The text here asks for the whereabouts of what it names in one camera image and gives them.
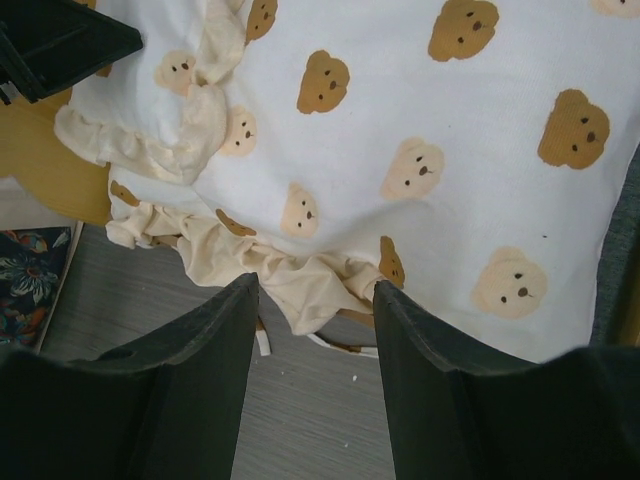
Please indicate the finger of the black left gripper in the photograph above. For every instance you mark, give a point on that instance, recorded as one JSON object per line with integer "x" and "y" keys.
{"x": 49, "y": 46}

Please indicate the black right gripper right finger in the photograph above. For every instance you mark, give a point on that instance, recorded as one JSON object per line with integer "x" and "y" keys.
{"x": 460, "y": 409}

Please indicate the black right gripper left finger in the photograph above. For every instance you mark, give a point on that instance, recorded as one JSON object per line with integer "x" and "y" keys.
{"x": 167, "y": 405}

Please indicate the wooden pet bed frame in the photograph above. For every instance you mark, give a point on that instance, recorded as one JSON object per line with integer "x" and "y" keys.
{"x": 45, "y": 168}

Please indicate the bear print white cushion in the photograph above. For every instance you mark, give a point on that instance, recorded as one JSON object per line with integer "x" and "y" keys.
{"x": 470, "y": 152}

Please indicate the beige canvas tote bag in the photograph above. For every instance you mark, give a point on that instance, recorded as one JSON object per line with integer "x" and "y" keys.
{"x": 37, "y": 248}

